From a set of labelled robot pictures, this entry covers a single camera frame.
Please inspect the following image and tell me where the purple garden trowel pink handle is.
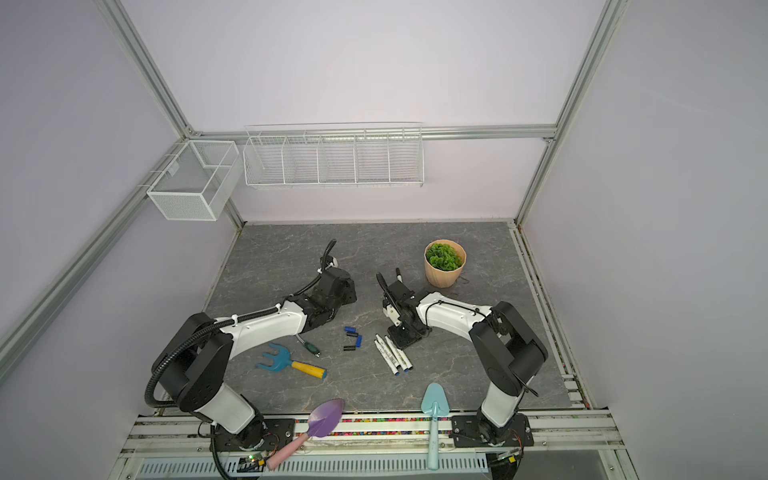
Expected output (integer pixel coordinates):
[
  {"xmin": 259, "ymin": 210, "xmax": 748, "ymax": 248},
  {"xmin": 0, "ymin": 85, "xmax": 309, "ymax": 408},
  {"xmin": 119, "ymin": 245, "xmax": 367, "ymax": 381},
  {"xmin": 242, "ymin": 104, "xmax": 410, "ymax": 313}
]
[{"xmin": 266, "ymin": 398, "xmax": 345, "ymax": 470}]

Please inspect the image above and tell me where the green handled ratchet screwdriver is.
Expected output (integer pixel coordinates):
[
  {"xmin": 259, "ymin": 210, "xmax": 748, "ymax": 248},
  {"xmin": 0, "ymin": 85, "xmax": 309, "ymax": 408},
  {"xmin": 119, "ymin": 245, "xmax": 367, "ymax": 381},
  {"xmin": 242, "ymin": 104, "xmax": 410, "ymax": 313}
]
[{"xmin": 296, "ymin": 335, "xmax": 321, "ymax": 358}]

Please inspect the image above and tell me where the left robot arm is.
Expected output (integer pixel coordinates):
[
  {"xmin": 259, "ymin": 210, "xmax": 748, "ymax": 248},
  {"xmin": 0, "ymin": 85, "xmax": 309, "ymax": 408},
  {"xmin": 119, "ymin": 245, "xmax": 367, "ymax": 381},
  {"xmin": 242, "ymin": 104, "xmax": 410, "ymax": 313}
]
[{"xmin": 144, "ymin": 267, "xmax": 357, "ymax": 450}]

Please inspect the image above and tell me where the light blue garden trowel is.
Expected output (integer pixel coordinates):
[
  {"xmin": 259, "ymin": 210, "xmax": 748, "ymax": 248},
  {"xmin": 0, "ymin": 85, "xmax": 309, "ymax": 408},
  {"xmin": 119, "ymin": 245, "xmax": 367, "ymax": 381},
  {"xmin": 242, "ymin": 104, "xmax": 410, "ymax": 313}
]
[{"xmin": 421, "ymin": 383, "xmax": 450, "ymax": 471}]

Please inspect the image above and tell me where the blue garden fork yellow handle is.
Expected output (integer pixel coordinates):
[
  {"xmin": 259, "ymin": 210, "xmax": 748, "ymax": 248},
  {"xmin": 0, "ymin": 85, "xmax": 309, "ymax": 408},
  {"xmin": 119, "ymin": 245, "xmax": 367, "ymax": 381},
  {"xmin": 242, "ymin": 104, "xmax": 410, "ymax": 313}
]
[{"xmin": 256, "ymin": 343, "xmax": 327, "ymax": 379}]

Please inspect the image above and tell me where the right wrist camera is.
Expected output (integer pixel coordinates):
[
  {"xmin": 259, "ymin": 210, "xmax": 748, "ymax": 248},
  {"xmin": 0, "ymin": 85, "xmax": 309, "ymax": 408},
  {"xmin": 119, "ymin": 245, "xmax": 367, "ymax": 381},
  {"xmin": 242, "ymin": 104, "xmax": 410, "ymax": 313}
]
[{"xmin": 384, "ymin": 305, "xmax": 401, "ymax": 326}]

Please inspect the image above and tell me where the potted green plant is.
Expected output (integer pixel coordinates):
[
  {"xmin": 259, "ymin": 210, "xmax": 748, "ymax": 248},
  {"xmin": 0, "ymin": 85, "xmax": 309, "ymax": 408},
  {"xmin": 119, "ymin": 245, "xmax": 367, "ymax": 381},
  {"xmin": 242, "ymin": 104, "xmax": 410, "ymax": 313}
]
[{"xmin": 424, "ymin": 239, "xmax": 467, "ymax": 288}]

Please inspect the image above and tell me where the white wire basket rack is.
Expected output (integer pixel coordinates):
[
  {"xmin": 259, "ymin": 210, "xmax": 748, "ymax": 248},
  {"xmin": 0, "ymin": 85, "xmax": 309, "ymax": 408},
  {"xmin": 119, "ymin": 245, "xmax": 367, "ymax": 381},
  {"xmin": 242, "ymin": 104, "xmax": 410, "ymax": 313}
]
[{"xmin": 243, "ymin": 122, "xmax": 425, "ymax": 189}]

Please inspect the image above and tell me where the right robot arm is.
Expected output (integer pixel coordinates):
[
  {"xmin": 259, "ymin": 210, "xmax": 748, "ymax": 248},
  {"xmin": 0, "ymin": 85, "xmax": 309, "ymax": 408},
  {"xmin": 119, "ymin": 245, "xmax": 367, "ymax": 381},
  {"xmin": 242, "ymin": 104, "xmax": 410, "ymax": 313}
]
[{"xmin": 376, "ymin": 274, "xmax": 548, "ymax": 449}]

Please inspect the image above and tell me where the white mesh box basket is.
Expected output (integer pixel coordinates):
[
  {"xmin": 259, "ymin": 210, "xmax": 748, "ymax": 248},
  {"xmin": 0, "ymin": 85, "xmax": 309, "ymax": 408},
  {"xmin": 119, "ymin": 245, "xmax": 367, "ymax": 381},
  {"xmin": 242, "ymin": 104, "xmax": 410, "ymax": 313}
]
[{"xmin": 148, "ymin": 140, "xmax": 244, "ymax": 221}]

